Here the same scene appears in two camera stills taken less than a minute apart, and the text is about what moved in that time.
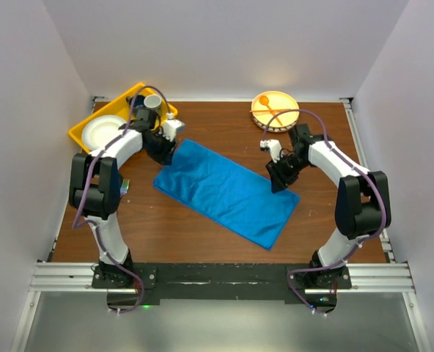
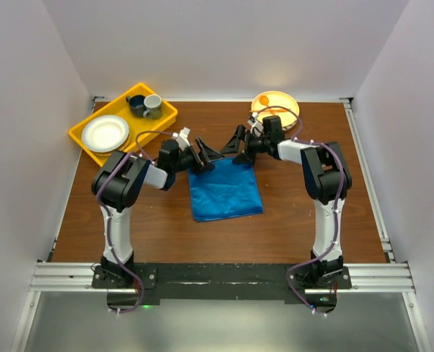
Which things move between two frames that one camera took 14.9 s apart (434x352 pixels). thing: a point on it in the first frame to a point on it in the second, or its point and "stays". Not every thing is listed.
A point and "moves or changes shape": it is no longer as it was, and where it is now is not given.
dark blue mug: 138,101 stays
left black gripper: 166,157 to 207,155
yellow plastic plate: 278,100 stays
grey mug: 152,101 stays
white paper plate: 98,130 stays
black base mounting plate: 315,284 stays
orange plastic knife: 268,111 stays
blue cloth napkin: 226,194 moves or changes shape
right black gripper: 279,180 to 245,158
